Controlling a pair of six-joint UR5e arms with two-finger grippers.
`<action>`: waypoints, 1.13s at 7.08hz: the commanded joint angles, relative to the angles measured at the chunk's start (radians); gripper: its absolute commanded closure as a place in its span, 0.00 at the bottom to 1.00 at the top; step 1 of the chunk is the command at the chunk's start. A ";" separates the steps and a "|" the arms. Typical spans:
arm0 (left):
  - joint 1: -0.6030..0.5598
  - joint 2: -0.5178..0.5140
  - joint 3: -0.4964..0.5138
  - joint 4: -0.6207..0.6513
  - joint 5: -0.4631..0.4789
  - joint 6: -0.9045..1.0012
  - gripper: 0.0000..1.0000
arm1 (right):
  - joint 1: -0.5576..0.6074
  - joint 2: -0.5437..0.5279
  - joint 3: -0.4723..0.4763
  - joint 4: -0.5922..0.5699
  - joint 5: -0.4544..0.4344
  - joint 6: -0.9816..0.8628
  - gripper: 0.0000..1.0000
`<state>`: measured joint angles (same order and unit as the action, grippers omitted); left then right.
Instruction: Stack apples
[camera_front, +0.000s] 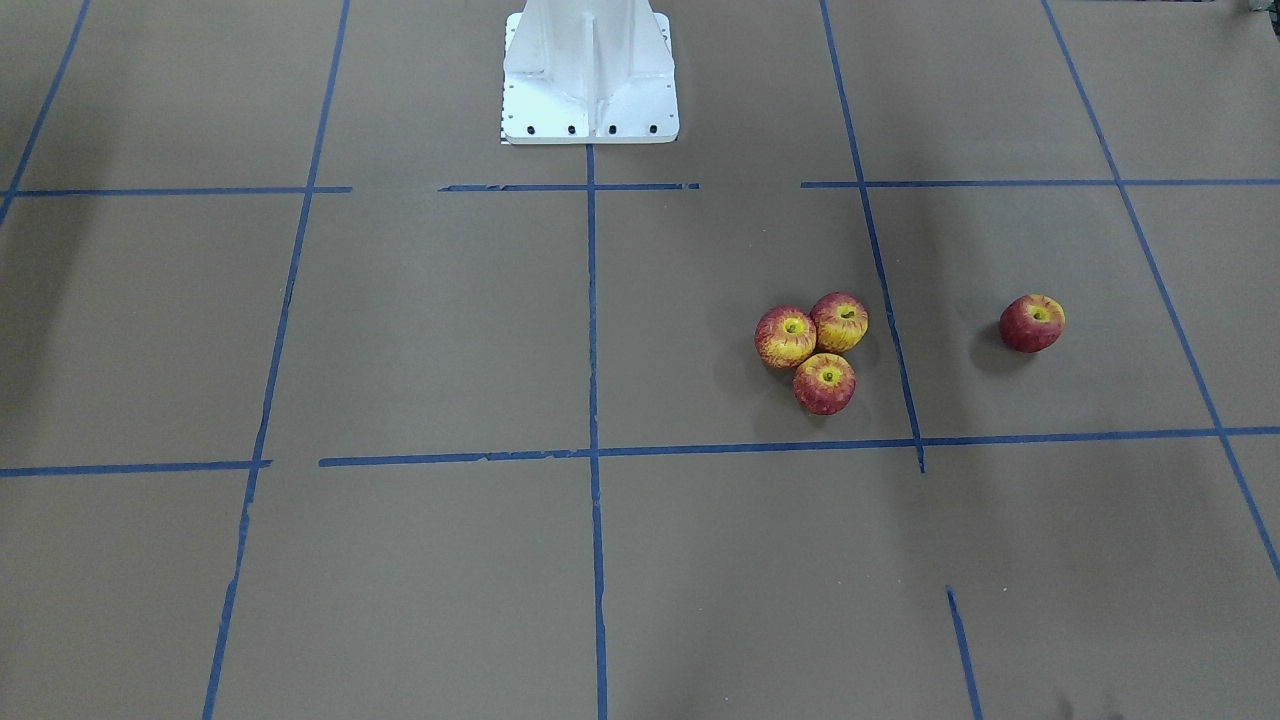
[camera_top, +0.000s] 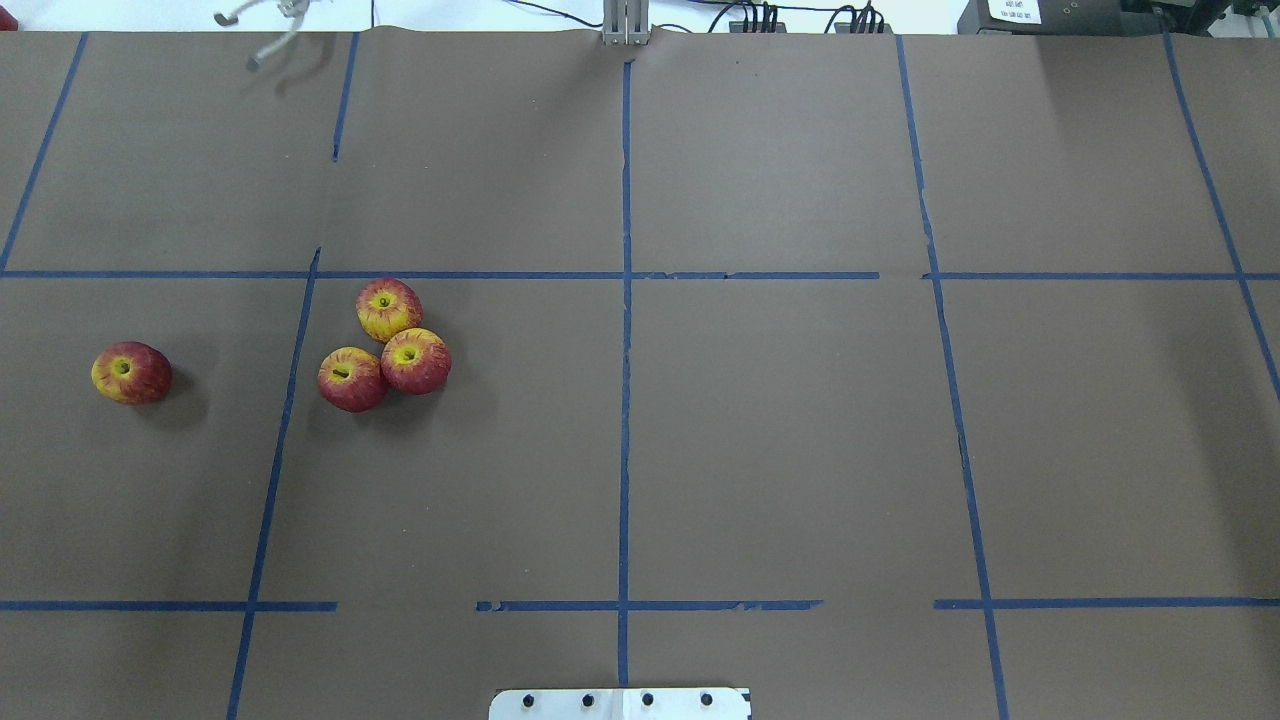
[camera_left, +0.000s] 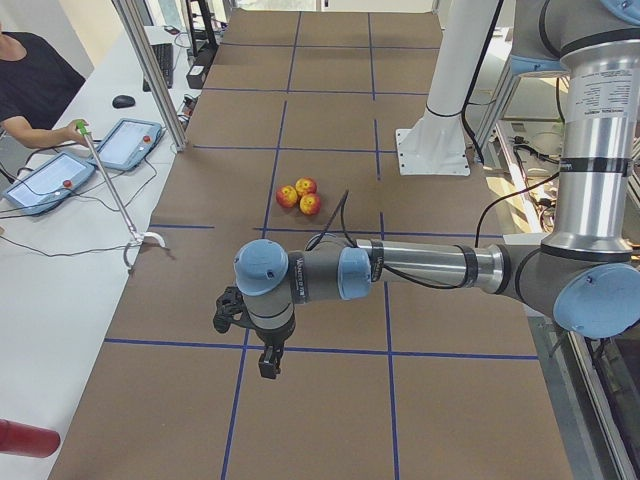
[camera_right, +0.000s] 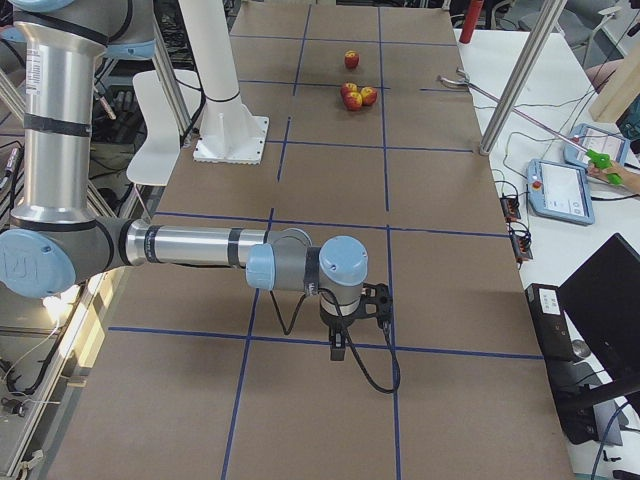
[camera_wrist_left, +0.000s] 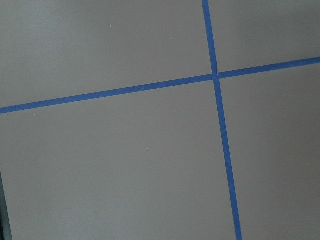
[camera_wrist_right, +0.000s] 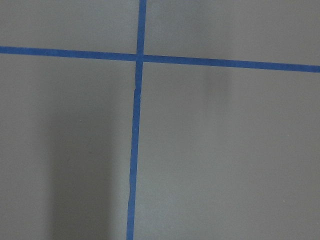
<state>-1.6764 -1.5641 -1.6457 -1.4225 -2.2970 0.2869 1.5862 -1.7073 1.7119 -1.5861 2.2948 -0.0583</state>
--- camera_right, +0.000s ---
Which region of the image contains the aluminium frame post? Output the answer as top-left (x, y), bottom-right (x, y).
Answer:
top-left (479, 0), bottom-right (567, 156)

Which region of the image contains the person's hand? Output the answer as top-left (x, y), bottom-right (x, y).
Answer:
top-left (587, 162), bottom-right (628, 185)

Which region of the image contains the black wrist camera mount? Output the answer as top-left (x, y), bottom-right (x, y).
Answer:
top-left (359, 283), bottom-right (393, 332)

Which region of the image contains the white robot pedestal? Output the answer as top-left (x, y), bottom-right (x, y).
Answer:
top-left (179, 0), bottom-right (269, 164)

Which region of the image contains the far blue teach pendant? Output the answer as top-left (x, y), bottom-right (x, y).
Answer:
top-left (563, 123), bottom-right (630, 169)

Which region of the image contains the orange circuit board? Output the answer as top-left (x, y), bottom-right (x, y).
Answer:
top-left (500, 194), bottom-right (521, 222)
top-left (509, 230), bottom-right (533, 264)

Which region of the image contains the lone red yellow apple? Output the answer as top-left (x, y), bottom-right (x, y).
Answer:
top-left (343, 50), bottom-right (360, 70)

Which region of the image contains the back left red apple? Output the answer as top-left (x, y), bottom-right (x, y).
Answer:
top-left (340, 82), bottom-right (359, 97)

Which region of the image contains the right red yellow apple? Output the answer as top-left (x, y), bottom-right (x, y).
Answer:
top-left (360, 86), bottom-right (378, 106)

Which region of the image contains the blue teach pendant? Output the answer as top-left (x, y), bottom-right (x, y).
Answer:
top-left (526, 159), bottom-right (595, 225)
top-left (563, 123), bottom-right (630, 169)

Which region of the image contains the black desktop box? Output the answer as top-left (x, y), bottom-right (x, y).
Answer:
top-left (525, 283), bottom-right (623, 446)

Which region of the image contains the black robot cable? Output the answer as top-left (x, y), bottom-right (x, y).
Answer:
top-left (268, 289), bottom-right (402, 395)

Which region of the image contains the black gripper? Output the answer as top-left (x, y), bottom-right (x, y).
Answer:
top-left (320, 298), bottom-right (364, 361)

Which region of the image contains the person in black shirt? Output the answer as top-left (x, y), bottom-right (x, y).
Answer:
top-left (584, 62), bottom-right (640, 194)

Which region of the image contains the orange circuit board upper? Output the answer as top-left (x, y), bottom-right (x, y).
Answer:
top-left (500, 194), bottom-right (521, 222)

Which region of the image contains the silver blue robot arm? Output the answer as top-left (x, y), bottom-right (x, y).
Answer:
top-left (1, 1), bottom-right (368, 360)

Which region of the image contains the red cylinder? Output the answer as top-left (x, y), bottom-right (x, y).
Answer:
top-left (459, 0), bottom-right (484, 44)

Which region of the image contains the long reacher grabber tool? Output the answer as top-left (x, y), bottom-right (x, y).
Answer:
top-left (437, 67), bottom-right (624, 186)

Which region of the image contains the orange circuit board lower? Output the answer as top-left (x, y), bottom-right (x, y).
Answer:
top-left (509, 230), bottom-right (533, 264)

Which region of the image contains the near blue teach pendant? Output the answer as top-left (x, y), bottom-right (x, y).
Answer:
top-left (526, 159), bottom-right (595, 225)

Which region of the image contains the front red apple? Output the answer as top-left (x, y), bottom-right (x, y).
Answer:
top-left (342, 91), bottom-right (363, 111)

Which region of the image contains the black computer monitor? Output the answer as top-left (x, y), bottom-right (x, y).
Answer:
top-left (559, 233), bottom-right (639, 379)

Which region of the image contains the white plastic chair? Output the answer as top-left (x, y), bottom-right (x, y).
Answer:
top-left (127, 70), bottom-right (181, 186)

